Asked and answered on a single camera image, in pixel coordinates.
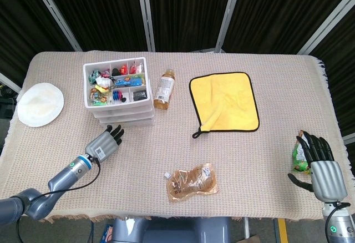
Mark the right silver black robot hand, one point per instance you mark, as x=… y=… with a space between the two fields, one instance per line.
x=327 y=179

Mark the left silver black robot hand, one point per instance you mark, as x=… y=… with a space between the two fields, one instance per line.
x=102 y=147

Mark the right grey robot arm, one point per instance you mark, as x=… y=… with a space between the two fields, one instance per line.
x=342 y=226

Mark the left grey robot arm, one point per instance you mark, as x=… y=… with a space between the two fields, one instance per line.
x=61 y=179

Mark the black plastic-wrapped packet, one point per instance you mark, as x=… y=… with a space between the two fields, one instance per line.
x=139 y=96

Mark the green snack packet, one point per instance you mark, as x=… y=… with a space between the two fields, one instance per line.
x=299 y=157

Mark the green orange candy packet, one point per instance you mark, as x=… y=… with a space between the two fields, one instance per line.
x=97 y=97

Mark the yellow candy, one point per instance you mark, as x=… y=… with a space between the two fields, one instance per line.
x=100 y=88

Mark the white crumpled wrapper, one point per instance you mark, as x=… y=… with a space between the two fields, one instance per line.
x=102 y=81

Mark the blue wrapped packet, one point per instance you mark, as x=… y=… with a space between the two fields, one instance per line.
x=127 y=81

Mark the green candy wrapper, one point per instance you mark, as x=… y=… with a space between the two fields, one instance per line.
x=94 y=75

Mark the pink candy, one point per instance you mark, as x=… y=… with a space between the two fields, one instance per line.
x=105 y=73

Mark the white paper plate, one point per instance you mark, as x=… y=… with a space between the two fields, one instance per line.
x=40 y=104

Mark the green yellow packet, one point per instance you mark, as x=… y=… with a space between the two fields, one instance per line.
x=142 y=80

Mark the red candy piece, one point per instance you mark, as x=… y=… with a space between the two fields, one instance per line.
x=124 y=69

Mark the beige woven tablecloth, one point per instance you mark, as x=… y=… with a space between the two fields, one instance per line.
x=249 y=157

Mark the amber tea bottle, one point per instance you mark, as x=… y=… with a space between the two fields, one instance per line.
x=164 y=90

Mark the red and white candy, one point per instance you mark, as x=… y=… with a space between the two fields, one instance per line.
x=136 y=68

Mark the blue package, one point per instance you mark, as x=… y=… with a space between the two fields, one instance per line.
x=107 y=234

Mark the white table leg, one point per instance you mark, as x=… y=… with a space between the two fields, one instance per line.
x=246 y=226

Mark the brown spout pouch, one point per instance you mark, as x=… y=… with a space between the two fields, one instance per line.
x=191 y=183

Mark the grey robot torso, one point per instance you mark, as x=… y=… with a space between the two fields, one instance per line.
x=166 y=230

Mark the yellow cloth with black trim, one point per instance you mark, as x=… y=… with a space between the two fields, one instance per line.
x=224 y=101

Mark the white plastic drawer organizer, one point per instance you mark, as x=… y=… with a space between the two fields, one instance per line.
x=116 y=105

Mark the grey partition post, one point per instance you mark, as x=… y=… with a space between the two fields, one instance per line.
x=55 y=12
x=229 y=12
x=327 y=24
x=145 y=12
x=9 y=83

